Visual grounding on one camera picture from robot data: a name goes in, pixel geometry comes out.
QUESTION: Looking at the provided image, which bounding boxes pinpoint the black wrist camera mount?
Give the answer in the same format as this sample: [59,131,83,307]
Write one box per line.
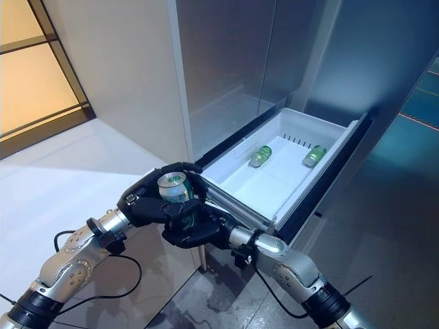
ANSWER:
[231,229,262,267]
[86,217,126,255]

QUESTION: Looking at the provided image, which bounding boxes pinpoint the white plastic fridge drawer bin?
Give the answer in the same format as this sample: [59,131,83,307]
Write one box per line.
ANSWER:
[195,106,348,223]

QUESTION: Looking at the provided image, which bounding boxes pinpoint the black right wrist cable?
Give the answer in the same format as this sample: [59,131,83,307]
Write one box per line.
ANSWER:
[255,263,310,319]

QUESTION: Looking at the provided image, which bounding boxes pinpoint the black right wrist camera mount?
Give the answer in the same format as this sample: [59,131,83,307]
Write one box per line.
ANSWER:
[231,229,262,267]

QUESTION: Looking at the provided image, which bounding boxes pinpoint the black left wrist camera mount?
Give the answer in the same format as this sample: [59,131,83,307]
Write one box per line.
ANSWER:
[86,217,126,255]

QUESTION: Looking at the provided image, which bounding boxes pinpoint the tall white cabinet panel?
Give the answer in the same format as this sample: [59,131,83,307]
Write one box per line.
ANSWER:
[40,0,207,272]

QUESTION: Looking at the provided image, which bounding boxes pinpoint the dark framed frosted window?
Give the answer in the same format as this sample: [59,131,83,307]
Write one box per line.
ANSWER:
[0,0,95,160]

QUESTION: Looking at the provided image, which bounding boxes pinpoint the stainless steel fridge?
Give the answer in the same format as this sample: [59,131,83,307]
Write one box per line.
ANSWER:
[176,0,344,162]

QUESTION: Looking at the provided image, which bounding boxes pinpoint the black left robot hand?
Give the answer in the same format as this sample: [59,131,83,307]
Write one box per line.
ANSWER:
[116,162,207,229]

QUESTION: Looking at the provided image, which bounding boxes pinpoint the green beer can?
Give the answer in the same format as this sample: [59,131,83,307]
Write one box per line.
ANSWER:
[302,145,327,168]
[157,172,195,234]
[249,145,272,169]

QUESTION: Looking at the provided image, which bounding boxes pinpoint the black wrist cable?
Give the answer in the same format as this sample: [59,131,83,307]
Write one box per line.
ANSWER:
[255,263,310,319]
[53,230,143,317]

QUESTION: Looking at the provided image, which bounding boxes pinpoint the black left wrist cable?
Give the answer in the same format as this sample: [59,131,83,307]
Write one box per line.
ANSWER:
[53,230,143,317]

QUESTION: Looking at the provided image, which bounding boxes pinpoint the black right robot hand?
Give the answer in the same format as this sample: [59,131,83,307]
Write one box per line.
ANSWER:
[161,200,238,249]

